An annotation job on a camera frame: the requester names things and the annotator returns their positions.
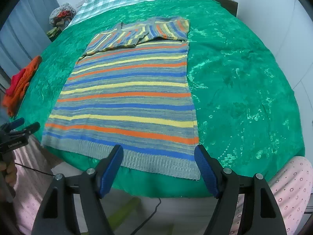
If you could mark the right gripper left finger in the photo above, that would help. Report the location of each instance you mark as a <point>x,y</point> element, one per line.
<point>57,214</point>

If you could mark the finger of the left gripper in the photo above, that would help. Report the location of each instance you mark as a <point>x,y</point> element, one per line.
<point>8,127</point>
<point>27,129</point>

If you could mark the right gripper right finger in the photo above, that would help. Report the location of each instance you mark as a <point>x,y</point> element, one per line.
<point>260,213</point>

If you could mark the striped knit sweater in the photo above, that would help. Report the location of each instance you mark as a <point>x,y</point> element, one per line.
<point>130,87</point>

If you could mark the orange red folded clothes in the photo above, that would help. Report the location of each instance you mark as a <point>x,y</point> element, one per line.
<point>19,84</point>

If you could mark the clothes pile beside bed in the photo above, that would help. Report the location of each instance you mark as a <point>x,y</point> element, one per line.
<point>59,19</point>

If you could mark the person left hand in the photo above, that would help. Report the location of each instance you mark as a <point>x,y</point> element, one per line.
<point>11,172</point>

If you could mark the pink dotted pajama trousers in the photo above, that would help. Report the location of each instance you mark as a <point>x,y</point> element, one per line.
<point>291,186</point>

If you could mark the blue grey curtain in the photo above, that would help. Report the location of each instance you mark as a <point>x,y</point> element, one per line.
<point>23,35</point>

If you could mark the dark bedside table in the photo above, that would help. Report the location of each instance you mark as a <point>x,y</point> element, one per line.
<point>230,5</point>

